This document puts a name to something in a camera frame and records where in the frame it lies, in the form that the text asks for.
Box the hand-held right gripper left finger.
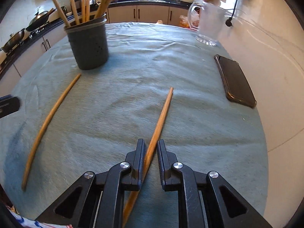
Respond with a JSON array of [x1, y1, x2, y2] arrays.
[[34, 138, 146, 228]]

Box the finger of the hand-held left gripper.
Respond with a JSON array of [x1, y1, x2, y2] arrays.
[[0, 95, 21, 119]]

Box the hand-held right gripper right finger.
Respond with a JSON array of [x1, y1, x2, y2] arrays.
[[157, 139, 273, 228]]

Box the wooden chopstick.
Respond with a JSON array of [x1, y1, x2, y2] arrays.
[[121, 87, 174, 228], [21, 73, 82, 192]]

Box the dark grey chopstick holder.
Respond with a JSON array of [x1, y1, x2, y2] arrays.
[[64, 13, 110, 70]]

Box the group of wooden chopsticks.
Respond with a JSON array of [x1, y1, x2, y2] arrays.
[[45, 0, 126, 28]]

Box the metal cooking pan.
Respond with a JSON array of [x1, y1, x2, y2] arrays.
[[0, 28, 26, 53]]

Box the teal tablecloth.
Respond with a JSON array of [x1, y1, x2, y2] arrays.
[[0, 22, 269, 228]]

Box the black wok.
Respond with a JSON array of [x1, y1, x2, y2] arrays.
[[25, 6, 57, 32]]

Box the smartphone in clear case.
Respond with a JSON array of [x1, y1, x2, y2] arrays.
[[214, 54, 257, 108]]

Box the white blue red cloth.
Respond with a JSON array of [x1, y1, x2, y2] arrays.
[[9, 209, 74, 228]]

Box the plastic bag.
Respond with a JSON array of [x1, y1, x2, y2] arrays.
[[179, 15, 200, 29]]

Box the beige kitchen cabinets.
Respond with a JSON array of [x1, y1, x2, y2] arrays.
[[108, 5, 190, 26]]

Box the clear glass pitcher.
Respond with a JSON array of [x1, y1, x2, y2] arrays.
[[188, 1, 226, 47]]

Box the black kitchen countertop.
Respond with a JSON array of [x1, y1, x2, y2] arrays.
[[0, 0, 193, 79]]

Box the black cable with plug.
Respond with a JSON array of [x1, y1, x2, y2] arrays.
[[225, 0, 249, 28]]

